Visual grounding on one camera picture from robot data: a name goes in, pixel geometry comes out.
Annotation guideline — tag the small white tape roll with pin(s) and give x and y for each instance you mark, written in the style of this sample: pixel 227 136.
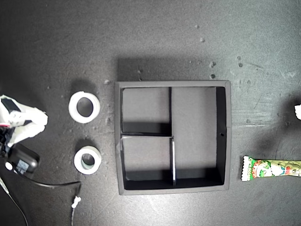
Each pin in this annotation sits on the small white tape roll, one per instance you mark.
pixel 78 162

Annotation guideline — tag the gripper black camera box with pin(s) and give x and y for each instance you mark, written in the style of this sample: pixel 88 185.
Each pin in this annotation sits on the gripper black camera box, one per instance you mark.
pixel 26 157

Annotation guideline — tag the snack bar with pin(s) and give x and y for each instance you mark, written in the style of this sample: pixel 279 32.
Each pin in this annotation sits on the snack bar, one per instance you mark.
pixel 263 168

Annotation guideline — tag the black tray with wells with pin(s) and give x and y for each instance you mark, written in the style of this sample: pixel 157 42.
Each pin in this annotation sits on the black tray with wells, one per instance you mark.
pixel 195 113

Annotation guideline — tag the large white tape roll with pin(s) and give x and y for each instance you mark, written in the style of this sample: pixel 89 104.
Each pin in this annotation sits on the large white tape roll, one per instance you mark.
pixel 73 108

